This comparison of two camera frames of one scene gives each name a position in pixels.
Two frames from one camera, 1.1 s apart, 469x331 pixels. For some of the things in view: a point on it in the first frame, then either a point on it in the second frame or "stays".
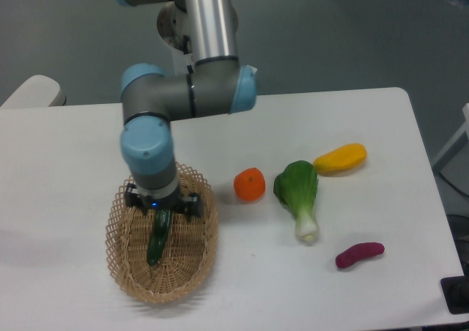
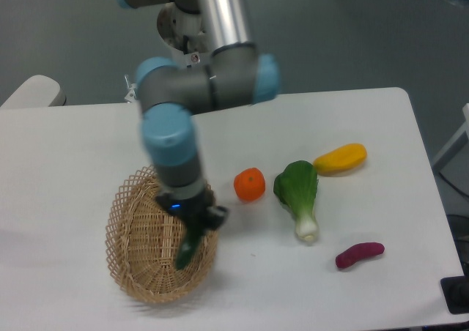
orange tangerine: x=250 y=184 stays
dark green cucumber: x=158 y=235 to x=188 y=244
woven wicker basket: x=188 y=252 stays
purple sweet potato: x=361 y=250 stays
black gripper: x=191 y=204 to x=195 y=213
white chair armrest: x=37 y=91 stays
